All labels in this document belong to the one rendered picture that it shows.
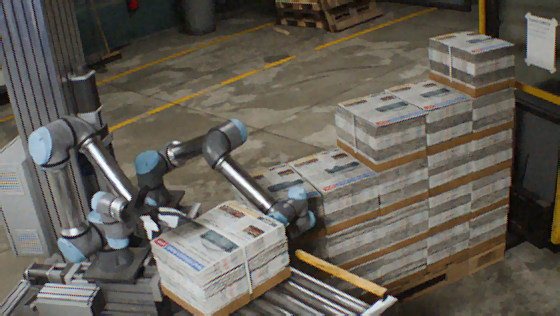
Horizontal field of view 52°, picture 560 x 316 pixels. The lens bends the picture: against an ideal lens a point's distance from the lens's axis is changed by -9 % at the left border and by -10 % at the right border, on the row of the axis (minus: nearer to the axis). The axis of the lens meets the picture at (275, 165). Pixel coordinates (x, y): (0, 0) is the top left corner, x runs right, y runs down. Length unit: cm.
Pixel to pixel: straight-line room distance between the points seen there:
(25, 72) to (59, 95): 17
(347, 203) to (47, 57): 145
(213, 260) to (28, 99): 101
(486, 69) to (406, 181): 69
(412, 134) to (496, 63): 59
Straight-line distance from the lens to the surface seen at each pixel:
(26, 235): 278
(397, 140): 285
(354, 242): 294
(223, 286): 205
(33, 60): 242
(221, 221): 220
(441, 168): 308
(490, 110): 317
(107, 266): 245
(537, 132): 379
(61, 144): 216
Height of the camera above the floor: 213
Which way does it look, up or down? 26 degrees down
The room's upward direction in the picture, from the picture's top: 7 degrees counter-clockwise
